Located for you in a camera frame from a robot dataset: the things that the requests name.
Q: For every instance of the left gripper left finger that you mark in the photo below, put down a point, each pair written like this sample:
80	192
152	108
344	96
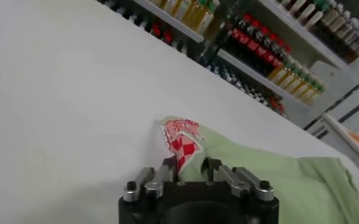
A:
148	182

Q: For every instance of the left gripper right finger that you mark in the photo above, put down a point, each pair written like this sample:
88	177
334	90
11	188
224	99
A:
243	182

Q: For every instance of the light green printed t-shirt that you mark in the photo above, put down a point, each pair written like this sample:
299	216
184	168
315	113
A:
258	170

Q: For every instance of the small red-capped cola bottle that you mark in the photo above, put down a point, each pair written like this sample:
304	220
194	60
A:
281	108
273	103
156	31
168	37

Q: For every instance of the white glass drinks cabinet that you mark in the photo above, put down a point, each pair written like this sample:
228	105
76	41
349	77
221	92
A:
258	76
182	29

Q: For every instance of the yellow drink bottle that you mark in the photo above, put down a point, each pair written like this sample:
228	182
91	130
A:
306	93
292	85
313	97
299	89
168	4
182	7
284	80
276	76
205	21
194	13

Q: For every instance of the green-capped white-label tea bottle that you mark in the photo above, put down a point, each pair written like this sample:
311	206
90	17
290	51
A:
292	5
302	11
313	17

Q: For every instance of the white-capped grey-label dark bottle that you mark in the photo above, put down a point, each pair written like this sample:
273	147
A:
352	38
358	44
344	32

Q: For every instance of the white-capped beige-label dark bottle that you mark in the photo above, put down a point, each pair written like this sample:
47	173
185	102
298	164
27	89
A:
337	25
328	18

